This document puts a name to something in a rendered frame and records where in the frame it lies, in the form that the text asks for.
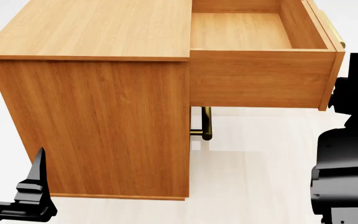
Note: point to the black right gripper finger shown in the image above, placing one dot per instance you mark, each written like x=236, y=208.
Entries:
x=340, y=94

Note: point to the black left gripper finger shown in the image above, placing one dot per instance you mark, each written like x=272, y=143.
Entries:
x=36, y=172

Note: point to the wooden drawer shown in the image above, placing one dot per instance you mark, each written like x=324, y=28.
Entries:
x=259, y=77

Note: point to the wooden cabinet body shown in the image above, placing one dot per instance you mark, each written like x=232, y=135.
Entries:
x=98, y=112

